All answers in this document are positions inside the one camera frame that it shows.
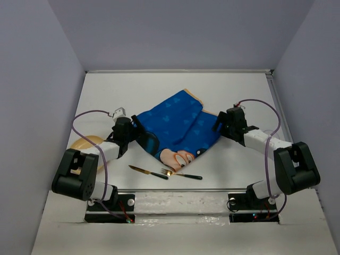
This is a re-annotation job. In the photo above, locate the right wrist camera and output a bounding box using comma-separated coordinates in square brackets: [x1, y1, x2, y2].
[233, 103, 245, 110]

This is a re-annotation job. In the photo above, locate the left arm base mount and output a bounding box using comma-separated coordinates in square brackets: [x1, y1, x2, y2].
[84, 193, 135, 224]

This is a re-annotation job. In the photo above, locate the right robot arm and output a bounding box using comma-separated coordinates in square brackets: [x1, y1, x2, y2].
[212, 107, 321, 208]

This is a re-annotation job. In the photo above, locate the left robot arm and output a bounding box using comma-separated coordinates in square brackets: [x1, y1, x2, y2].
[52, 113, 159, 210]

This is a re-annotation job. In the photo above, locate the purple cable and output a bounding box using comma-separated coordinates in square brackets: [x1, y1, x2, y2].
[72, 110, 132, 221]
[237, 98, 287, 221]

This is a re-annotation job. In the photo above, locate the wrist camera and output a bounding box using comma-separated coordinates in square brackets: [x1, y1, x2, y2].
[233, 103, 245, 110]
[112, 107, 126, 121]

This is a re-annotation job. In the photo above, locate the gold knife green handle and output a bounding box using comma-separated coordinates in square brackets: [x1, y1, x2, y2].
[129, 165, 168, 180]

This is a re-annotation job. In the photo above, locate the blue cartoon placemat cloth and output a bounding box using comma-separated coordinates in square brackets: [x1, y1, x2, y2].
[137, 89, 220, 172]

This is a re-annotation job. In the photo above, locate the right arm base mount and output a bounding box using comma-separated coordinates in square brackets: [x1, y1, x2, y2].
[226, 192, 279, 223]

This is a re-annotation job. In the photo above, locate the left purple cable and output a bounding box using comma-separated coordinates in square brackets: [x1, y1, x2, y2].
[72, 110, 132, 221]

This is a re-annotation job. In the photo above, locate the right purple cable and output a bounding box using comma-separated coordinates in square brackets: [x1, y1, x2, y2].
[237, 98, 287, 221]

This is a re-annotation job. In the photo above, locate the yellow plate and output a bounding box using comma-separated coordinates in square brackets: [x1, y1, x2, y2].
[70, 135, 104, 175]

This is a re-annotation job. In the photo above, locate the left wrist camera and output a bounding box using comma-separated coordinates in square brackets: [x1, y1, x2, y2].
[112, 107, 126, 121]

